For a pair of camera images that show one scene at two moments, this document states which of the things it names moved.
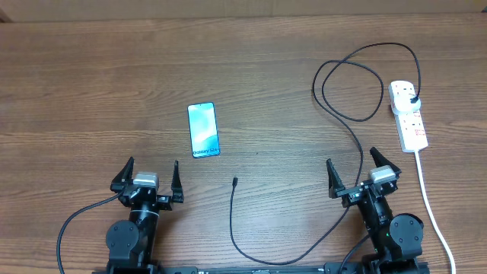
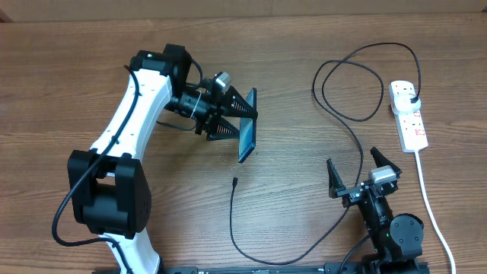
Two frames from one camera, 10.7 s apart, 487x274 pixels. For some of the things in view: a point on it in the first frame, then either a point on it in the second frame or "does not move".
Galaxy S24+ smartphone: x=204 y=129 -> x=247 y=129
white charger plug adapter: x=400 y=101 does not move
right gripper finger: x=335 y=183 does not move
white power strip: x=412 y=131 does not move
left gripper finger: x=176 y=186 -> x=224 y=131
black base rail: x=407 y=268 does not move
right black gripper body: x=351 y=195 does not move
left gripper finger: x=124 y=179 -> x=237 y=106
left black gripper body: x=162 y=203 -> x=210 y=119
